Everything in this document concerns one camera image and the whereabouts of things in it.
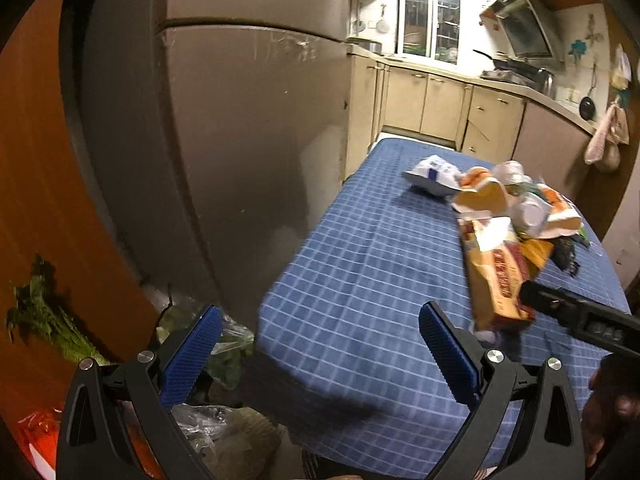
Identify person's right hand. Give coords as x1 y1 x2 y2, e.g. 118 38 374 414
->
582 354 639 468

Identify white alcohol wipes pack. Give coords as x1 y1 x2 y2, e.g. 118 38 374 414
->
402 155 462 197

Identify orange yellow paper bag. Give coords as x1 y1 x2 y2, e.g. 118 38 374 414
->
458 217 535 332

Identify green leafy vegetables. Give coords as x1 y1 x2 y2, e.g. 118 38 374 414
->
4 254 111 365

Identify white plastic cup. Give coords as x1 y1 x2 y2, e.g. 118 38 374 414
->
511 193 552 237

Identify beige kitchen cabinets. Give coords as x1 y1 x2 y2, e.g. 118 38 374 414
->
343 46 594 200

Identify clear plastic bags floor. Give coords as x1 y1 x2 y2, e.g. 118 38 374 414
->
171 312 281 479

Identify orange white paper bag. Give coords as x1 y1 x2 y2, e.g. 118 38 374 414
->
538 184 582 240

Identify range hood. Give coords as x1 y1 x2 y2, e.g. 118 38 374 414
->
490 0 564 63

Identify steel kettle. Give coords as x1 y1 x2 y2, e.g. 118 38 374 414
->
536 68 556 100

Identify blue checked tablecloth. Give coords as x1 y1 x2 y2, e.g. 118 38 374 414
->
238 136 633 480

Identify hanging pink cloth bag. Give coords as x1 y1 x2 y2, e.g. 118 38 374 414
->
584 101 630 174

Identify kitchen window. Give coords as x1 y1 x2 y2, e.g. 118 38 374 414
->
396 0 461 65

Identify black frying pan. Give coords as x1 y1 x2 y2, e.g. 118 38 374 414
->
474 49 539 80

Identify red plastic bag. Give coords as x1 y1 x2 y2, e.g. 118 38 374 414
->
17 408 63 480

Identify small black hanging pan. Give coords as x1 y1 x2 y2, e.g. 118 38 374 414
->
578 63 598 122

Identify black crumpled wrapper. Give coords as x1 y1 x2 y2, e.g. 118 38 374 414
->
550 236 580 278

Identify grey refrigerator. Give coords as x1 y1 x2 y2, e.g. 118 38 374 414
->
79 0 349 326

